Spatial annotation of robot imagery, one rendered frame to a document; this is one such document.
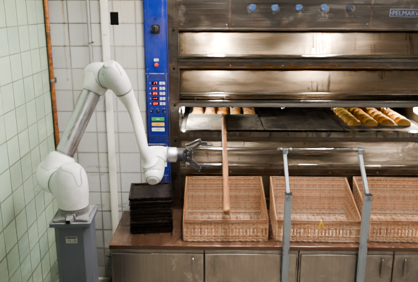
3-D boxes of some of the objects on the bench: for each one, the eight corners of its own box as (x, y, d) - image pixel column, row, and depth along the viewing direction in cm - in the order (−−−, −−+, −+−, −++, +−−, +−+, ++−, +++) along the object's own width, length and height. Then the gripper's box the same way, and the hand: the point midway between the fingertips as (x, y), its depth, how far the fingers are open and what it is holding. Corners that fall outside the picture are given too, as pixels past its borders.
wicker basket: (267, 210, 351) (268, 175, 345) (344, 211, 350) (346, 176, 343) (274, 242, 304) (275, 202, 298) (362, 243, 303) (366, 203, 296)
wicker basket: (185, 210, 351) (185, 175, 345) (261, 210, 351) (262, 175, 345) (181, 242, 304) (181, 202, 298) (269, 242, 304) (270, 202, 298)
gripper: (177, 132, 285) (213, 133, 284) (178, 172, 291) (213, 172, 290) (176, 136, 277) (213, 137, 277) (176, 176, 284) (212, 177, 283)
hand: (211, 155), depth 284 cm, fingers open, 13 cm apart
